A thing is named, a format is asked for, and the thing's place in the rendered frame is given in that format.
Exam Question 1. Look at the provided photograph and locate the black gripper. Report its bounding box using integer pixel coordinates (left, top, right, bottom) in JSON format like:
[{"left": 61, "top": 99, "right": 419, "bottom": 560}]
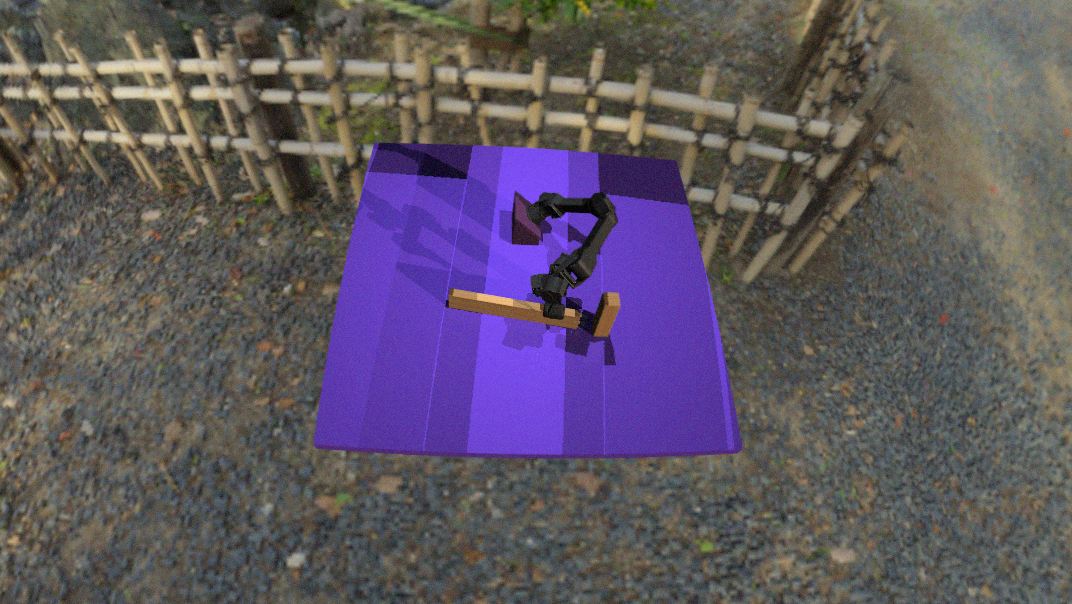
[{"left": 544, "top": 286, "right": 569, "bottom": 320}]

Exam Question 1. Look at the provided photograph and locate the wooden post with slot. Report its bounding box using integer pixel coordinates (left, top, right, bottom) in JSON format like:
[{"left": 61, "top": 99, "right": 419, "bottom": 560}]
[{"left": 592, "top": 292, "right": 620, "bottom": 337}]

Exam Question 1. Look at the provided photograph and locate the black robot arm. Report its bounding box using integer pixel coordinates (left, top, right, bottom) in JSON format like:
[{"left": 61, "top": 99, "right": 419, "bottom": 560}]
[{"left": 526, "top": 192, "right": 617, "bottom": 304}]

